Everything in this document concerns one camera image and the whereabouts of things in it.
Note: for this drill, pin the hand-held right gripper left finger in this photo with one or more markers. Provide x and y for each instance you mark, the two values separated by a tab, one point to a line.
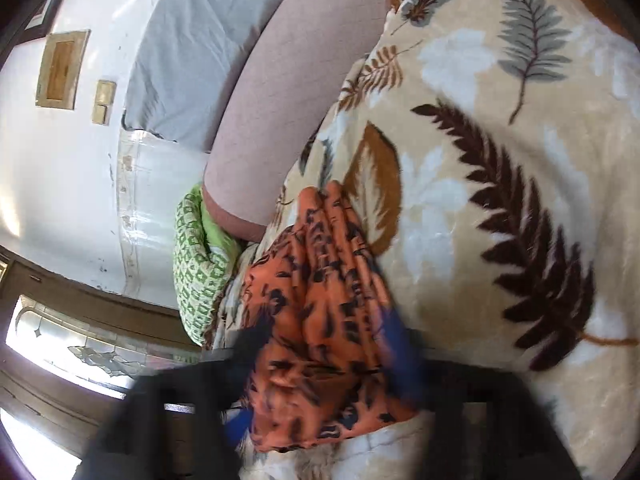
150	410

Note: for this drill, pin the orange floral shirt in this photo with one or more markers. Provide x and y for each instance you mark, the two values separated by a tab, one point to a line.
325	320

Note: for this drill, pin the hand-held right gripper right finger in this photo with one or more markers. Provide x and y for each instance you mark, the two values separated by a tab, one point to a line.
400	350

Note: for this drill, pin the grey pillow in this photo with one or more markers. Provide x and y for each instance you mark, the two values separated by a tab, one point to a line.
190	60

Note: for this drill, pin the beige leaf print blanket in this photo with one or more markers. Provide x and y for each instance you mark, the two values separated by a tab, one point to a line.
450	210

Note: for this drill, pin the small gold wall frame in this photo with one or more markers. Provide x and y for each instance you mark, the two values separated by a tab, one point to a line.
62	69

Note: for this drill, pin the gold wall switch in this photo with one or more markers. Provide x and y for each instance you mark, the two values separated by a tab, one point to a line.
100	114
106	91

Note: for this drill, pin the stained glass door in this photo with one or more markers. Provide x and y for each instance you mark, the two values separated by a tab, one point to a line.
75	340

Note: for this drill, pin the green checkered quilt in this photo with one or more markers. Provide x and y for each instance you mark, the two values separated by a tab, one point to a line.
195	270

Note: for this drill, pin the pink bolster cushion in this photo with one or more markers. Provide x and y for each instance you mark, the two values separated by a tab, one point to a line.
285	100

